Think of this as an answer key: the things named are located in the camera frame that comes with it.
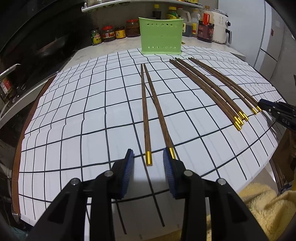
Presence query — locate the wooden chopstick gold tip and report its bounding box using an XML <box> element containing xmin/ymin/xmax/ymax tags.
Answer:
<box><xmin>169</xmin><ymin>59</ymin><xmax>243</xmax><ymax>131</ymax></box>
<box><xmin>191</xmin><ymin>57</ymin><xmax>263</xmax><ymax>112</ymax></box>
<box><xmin>144</xmin><ymin>64</ymin><xmax>176</xmax><ymax>159</ymax></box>
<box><xmin>188</xmin><ymin>58</ymin><xmax>258</xmax><ymax>115</ymax></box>
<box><xmin>175</xmin><ymin>58</ymin><xmax>249</xmax><ymax>121</ymax></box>
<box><xmin>174</xmin><ymin>58</ymin><xmax>246</xmax><ymax>126</ymax></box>
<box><xmin>140</xmin><ymin>64</ymin><xmax>152</xmax><ymax>166</ymax></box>

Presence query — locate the yellow fluffy towel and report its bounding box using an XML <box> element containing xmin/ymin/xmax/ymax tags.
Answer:
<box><xmin>207</xmin><ymin>181</ymin><xmax>295</xmax><ymax>240</ymax></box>

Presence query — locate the white black checkered cloth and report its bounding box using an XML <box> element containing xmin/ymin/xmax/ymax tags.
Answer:
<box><xmin>18</xmin><ymin>46</ymin><xmax>285</xmax><ymax>234</ymax></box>

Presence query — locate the white refrigerator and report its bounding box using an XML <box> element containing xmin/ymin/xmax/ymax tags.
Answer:
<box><xmin>218</xmin><ymin>0</ymin><xmax>285</xmax><ymax>80</ymax></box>

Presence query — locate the white air fryer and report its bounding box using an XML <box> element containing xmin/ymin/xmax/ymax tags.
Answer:
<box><xmin>212</xmin><ymin>9</ymin><xmax>232</xmax><ymax>45</ymax></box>

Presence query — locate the dark soy sauce bottle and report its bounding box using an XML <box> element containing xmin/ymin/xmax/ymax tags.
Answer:
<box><xmin>197</xmin><ymin>13</ymin><xmax>214</xmax><ymax>43</ymax></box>

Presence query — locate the large clear vinegar jug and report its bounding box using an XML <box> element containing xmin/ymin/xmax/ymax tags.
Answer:
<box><xmin>177</xmin><ymin>8</ymin><xmax>193</xmax><ymax>37</ymax></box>

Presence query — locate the yellow oil jug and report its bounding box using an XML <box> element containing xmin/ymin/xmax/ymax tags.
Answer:
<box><xmin>191</xmin><ymin>9</ymin><xmax>201</xmax><ymax>38</ymax></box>

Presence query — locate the green plastic utensil holder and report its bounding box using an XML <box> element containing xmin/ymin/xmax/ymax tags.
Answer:
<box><xmin>139</xmin><ymin>18</ymin><xmax>183</xmax><ymax>55</ymax></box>

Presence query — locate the green yellow-cap bottle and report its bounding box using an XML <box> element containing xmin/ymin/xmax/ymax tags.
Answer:
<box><xmin>166</xmin><ymin>6</ymin><xmax>178</xmax><ymax>20</ymax></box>

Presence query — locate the tall dark sauce bottle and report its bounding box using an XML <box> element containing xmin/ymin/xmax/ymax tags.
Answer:
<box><xmin>152</xmin><ymin>4</ymin><xmax>161</xmax><ymax>20</ymax></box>

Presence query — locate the red lid brown jar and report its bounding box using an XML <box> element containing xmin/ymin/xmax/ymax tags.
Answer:
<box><xmin>125</xmin><ymin>19</ymin><xmax>140</xmax><ymax>38</ymax></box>

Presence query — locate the yellow label sauce jar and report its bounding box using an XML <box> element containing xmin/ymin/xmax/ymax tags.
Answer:
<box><xmin>115</xmin><ymin>26</ymin><xmax>126</xmax><ymax>39</ymax></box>

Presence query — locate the green label sauce jar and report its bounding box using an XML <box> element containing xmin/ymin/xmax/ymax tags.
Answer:
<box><xmin>91</xmin><ymin>28</ymin><xmax>102</xmax><ymax>46</ymax></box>

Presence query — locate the red lid chili jar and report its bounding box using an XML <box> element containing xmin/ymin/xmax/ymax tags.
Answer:
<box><xmin>102</xmin><ymin>26</ymin><xmax>116</xmax><ymax>42</ymax></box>

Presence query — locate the white wall shelf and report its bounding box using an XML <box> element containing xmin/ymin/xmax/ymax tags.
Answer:
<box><xmin>81</xmin><ymin>0</ymin><xmax>204</xmax><ymax>13</ymax></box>

